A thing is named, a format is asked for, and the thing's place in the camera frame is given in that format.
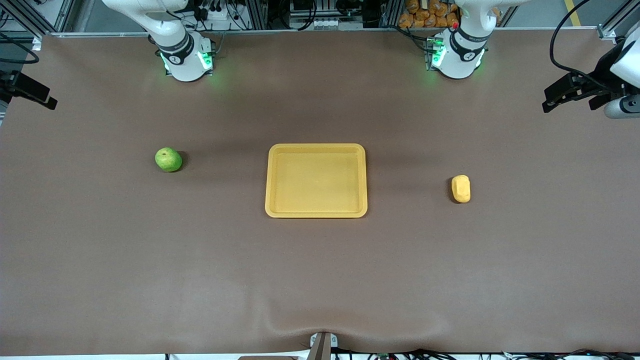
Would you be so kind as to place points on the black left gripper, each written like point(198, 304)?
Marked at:
point(601, 76)

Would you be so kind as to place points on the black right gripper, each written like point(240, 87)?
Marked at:
point(11, 82)

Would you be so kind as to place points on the yellow potato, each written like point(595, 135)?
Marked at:
point(461, 189)

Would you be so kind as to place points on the green apple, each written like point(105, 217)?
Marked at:
point(168, 160)

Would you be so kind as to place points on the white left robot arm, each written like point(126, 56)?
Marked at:
point(457, 62)

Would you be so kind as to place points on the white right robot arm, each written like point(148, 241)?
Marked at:
point(185, 67)

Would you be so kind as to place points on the yellow plastic tray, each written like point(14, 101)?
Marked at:
point(316, 182)

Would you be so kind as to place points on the orange packaged snack pile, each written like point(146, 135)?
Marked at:
point(420, 15)

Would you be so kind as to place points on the white power strip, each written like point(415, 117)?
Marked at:
point(216, 20)

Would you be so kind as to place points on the brown table cover mat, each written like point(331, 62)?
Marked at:
point(150, 250)

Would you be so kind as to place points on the black electronics box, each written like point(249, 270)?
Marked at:
point(310, 7)

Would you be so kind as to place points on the aluminium table edge rail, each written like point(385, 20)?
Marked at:
point(100, 34)

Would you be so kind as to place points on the metal table clamp bracket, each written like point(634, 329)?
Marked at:
point(322, 347)

